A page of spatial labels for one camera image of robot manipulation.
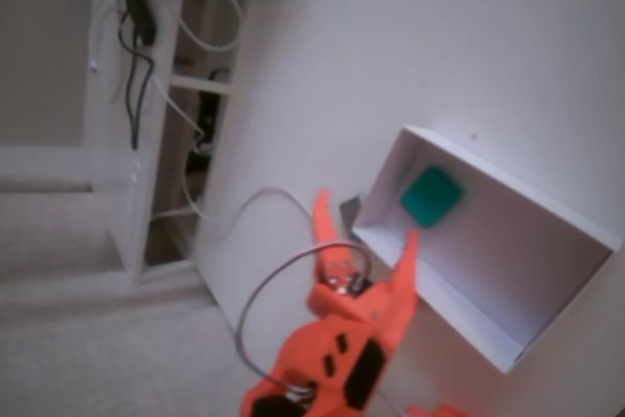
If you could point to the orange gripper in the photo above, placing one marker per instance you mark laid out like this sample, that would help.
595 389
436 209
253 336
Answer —
353 306

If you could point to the green cube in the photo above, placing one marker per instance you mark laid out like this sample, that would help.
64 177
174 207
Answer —
430 197

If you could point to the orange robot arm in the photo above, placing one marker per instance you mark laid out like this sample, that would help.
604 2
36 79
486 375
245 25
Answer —
312 344

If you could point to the white cardboard bin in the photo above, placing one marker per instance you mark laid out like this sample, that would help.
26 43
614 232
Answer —
512 261

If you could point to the white shelf frame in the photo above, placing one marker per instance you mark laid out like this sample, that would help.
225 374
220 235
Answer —
139 182

